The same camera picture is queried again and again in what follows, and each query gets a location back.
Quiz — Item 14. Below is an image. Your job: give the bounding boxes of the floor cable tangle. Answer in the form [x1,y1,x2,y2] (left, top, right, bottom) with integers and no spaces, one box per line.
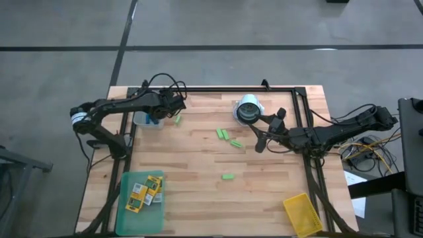
[325,132,403,175]

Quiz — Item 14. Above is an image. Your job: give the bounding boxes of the white plastic bin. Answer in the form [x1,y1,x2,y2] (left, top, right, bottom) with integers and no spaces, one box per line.
[133,110,165,130]

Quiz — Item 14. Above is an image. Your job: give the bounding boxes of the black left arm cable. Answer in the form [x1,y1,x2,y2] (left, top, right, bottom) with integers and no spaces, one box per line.
[145,72,188,100]

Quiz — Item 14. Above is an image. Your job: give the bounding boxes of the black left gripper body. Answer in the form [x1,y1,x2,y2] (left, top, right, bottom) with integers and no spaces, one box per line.
[153,89,188,120]

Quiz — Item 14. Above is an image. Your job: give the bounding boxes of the white paper sheet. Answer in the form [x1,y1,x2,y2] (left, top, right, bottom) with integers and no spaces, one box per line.
[350,196,367,219]
[343,170,364,186]

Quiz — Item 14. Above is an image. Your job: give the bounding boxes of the black floor beam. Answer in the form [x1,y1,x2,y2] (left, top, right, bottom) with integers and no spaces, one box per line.
[346,171,407,199]

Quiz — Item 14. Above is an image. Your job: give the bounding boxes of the dark equipment stand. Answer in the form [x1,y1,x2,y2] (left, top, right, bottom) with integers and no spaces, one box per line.
[0,145,54,238]

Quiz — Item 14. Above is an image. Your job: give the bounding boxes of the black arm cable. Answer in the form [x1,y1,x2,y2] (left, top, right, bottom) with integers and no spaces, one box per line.
[309,103,378,126]
[145,72,188,100]

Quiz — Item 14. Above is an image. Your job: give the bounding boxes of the teal plastic bin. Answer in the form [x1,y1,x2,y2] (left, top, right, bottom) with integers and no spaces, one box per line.
[115,170,166,237]

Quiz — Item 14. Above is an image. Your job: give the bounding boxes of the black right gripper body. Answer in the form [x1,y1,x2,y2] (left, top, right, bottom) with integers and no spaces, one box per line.
[255,107,288,154]

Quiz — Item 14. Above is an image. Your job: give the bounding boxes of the yellow mesh basket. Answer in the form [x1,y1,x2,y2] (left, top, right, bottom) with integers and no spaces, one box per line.
[283,192,324,238]

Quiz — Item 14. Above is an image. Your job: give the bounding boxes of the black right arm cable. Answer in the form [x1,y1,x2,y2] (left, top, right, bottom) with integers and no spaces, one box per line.
[309,103,378,126]

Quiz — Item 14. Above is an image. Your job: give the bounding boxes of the black desk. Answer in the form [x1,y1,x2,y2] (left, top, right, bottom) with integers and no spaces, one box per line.
[397,97,423,196]

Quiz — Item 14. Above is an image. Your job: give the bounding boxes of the black cart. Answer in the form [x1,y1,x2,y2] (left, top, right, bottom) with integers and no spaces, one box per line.
[391,188,423,238]

